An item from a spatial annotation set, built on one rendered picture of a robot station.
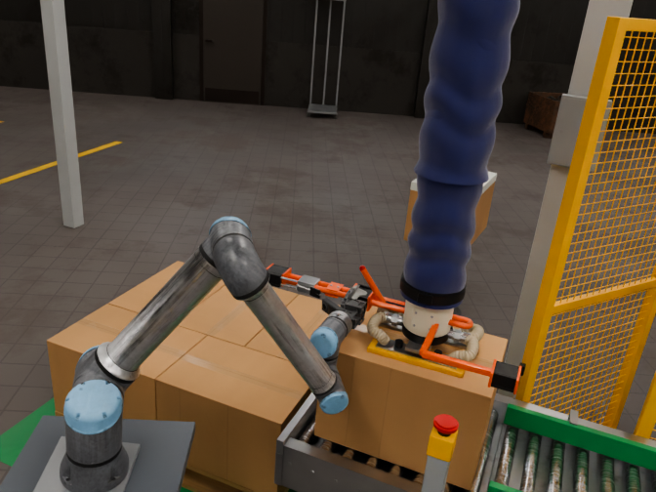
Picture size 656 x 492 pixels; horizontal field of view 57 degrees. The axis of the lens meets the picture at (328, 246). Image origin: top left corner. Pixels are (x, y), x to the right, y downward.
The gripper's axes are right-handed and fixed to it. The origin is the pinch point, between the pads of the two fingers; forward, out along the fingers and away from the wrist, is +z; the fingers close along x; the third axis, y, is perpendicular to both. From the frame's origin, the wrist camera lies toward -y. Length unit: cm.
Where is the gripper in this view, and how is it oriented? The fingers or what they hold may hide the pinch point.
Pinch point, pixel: (355, 295)
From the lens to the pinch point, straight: 225.4
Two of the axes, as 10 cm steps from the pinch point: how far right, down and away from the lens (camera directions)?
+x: 0.6, -9.1, -4.1
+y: 9.2, 2.1, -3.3
